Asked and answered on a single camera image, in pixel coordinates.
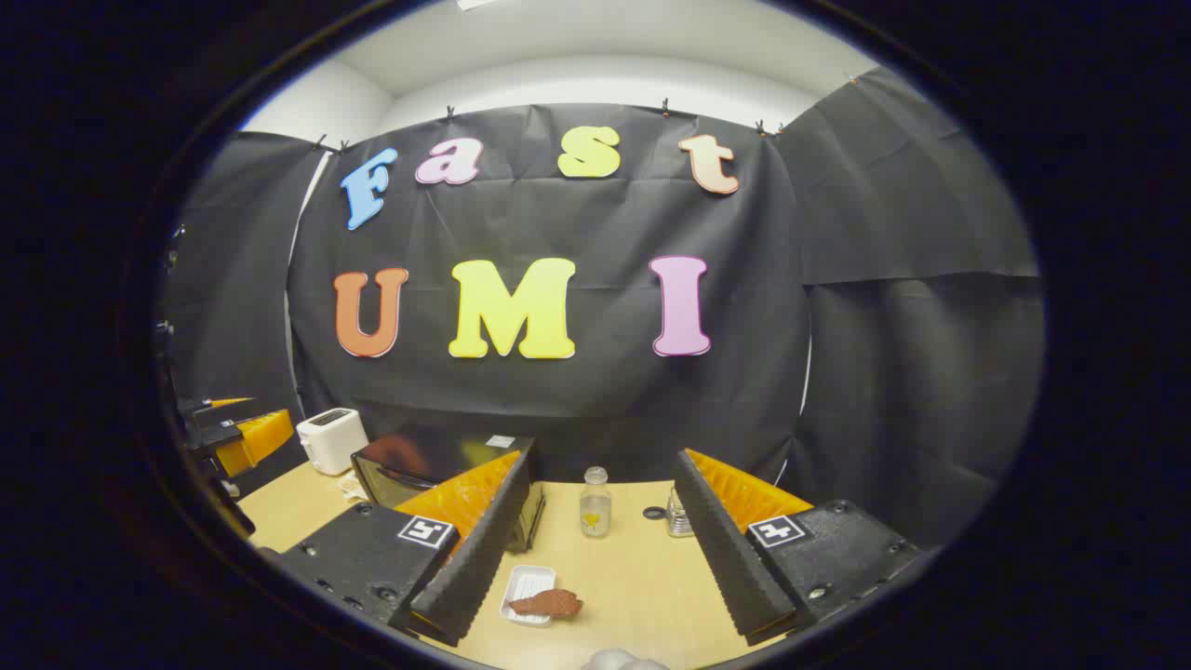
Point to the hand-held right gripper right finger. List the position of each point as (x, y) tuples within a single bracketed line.
[(721, 549)]

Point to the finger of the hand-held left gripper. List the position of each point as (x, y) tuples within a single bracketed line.
[(228, 403), (260, 437)]

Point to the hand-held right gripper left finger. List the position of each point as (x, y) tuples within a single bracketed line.
[(475, 549)]

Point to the brown meat piece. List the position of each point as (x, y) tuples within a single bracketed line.
[(554, 604)]

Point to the black electric oven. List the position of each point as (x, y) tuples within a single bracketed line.
[(419, 465)]

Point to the clear cutlery holder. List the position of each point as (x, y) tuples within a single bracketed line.
[(679, 521)]

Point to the small white rectangular tray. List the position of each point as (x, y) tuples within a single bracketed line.
[(526, 582)]

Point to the white toaster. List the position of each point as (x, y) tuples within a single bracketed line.
[(330, 442)]

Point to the white divided dish with beans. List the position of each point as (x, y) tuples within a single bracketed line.
[(352, 486)]

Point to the clear glass bottle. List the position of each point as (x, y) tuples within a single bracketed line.
[(595, 512)]

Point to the black backdrop cloth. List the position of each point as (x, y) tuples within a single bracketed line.
[(577, 400)]

